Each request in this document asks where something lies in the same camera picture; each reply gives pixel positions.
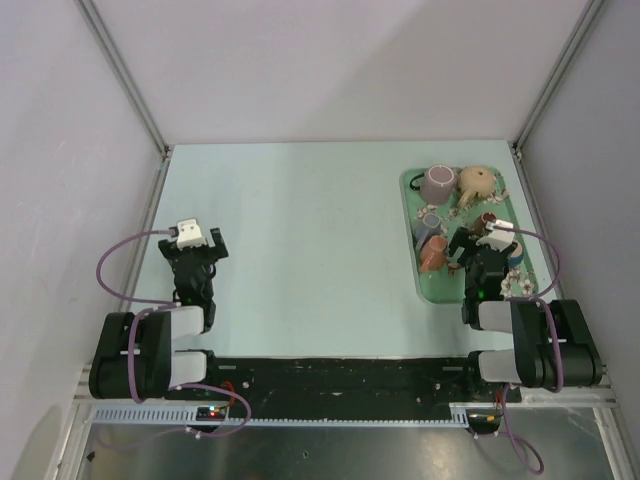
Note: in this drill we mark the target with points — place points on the salmon pink mug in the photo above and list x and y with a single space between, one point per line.
433 254

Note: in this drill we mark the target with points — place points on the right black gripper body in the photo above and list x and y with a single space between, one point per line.
468 279

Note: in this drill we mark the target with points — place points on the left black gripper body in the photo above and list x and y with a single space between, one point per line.
205 254

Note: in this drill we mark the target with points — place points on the tan ceramic teapot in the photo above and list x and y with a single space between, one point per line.
475 182

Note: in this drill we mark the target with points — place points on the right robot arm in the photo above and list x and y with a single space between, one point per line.
552 347

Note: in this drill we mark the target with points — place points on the left aluminium frame post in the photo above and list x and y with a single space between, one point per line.
113 56

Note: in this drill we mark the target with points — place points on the grey cable duct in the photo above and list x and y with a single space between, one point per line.
193 415

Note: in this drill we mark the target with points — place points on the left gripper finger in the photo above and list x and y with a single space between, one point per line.
166 245
219 246

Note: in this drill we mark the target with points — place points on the small circuit board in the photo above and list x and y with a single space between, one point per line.
211 413

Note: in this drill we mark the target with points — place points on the aluminium frame post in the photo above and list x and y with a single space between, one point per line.
576 41
113 56

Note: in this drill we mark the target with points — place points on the mauve upside-down mug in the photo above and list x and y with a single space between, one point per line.
438 184

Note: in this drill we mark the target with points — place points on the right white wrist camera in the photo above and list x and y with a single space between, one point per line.
499 235

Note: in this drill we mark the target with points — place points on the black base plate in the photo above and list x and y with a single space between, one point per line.
356 389

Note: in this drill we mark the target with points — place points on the right aluminium frame post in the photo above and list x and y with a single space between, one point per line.
576 41

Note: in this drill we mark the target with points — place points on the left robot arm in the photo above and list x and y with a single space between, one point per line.
135 358

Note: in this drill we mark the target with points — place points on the small blue-grey cup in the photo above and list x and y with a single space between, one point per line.
427 227

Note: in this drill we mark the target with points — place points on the blue mug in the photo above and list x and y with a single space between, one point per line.
516 256

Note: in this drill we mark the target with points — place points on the brown striped cup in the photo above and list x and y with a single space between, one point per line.
479 226

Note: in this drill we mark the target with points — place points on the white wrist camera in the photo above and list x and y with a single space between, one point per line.
499 235
188 234

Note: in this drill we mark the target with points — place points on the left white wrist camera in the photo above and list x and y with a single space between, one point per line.
188 234

